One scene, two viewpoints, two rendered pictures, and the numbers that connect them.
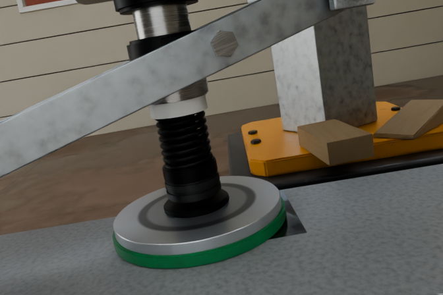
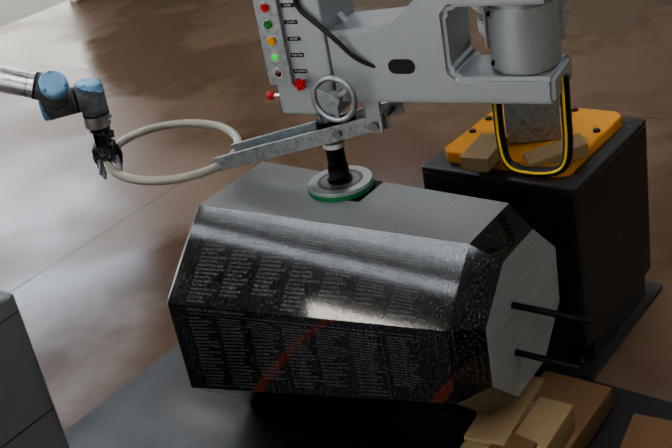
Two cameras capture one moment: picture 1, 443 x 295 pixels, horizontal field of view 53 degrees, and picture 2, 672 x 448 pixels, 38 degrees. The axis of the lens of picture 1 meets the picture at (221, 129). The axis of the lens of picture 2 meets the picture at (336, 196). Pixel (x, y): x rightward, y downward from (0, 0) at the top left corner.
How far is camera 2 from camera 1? 2.74 m
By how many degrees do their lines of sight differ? 41
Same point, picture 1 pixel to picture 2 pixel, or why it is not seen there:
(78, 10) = not seen: outside the picture
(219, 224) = (333, 190)
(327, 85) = (509, 109)
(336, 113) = (516, 129)
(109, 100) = (303, 143)
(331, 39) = not seen: hidden behind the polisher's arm
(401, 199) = (399, 201)
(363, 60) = not seen: hidden behind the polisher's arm
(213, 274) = (321, 205)
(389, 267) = (356, 218)
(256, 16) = (347, 127)
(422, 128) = (541, 161)
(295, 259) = (343, 208)
